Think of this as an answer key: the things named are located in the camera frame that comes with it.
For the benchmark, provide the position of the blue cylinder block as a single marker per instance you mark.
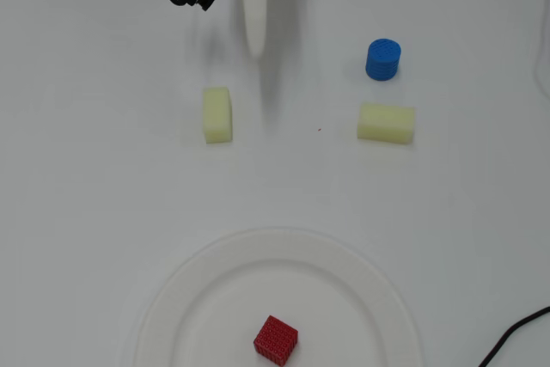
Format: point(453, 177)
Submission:
point(383, 59)

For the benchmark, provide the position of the red cube block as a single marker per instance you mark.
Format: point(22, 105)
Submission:
point(276, 340)

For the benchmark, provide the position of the pale yellow foam block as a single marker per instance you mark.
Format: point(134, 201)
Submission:
point(385, 124)
point(218, 114)

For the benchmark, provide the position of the white round plate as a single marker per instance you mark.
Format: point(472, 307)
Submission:
point(275, 294)

